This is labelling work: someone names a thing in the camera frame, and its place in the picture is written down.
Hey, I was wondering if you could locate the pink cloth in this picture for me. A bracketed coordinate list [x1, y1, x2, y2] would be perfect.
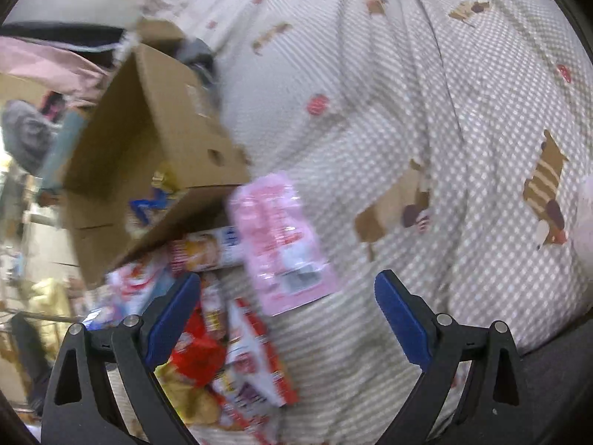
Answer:
[0, 37, 109, 103]

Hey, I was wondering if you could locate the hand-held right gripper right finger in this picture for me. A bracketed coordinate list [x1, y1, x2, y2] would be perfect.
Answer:
[374, 269, 533, 445]

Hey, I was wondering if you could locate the printed checked blanket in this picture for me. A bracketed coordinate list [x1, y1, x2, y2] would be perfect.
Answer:
[106, 0, 593, 445]

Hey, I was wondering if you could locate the dark grey object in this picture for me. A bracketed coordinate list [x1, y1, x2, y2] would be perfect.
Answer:
[178, 39, 216, 79]

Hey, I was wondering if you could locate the teal storage box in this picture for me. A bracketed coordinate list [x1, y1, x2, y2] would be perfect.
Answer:
[37, 111, 89, 195]

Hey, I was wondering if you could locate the grey tabby cat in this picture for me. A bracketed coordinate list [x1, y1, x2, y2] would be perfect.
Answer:
[0, 99, 61, 172]

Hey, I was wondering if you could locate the white red circle snack packet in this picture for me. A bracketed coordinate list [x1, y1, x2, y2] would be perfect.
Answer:
[90, 260, 174, 330]

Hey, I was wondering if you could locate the red white snack box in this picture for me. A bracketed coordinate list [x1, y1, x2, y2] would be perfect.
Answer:
[211, 297, 299, 409]

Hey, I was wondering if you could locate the cardboard box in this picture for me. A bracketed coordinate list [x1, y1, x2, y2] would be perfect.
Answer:
[60, 19, 253, 288]

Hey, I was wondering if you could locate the yellow cloth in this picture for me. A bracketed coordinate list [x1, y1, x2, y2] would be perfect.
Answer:
[28, 278, 75, 348]

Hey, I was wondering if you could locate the biscuit packet with blue label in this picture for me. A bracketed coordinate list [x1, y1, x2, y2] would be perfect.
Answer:
[168, 226, 246, 273]

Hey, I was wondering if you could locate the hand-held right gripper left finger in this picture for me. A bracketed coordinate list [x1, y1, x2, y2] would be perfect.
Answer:
[41, 271, 202, 445]

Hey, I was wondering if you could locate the black frame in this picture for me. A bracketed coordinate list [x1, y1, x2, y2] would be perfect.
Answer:
[0, 21, 126, 52]

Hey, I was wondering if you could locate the narrow red yellow snack packet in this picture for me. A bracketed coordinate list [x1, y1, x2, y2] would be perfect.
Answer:
[199, 273, 229, 341]

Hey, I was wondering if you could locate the blue yellow snack packet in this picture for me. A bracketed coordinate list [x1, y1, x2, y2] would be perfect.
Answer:
[127, 167, 186, 237]

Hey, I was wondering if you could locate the pink snack packet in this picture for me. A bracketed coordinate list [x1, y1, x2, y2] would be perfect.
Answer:
[229, 172, 341, 317]

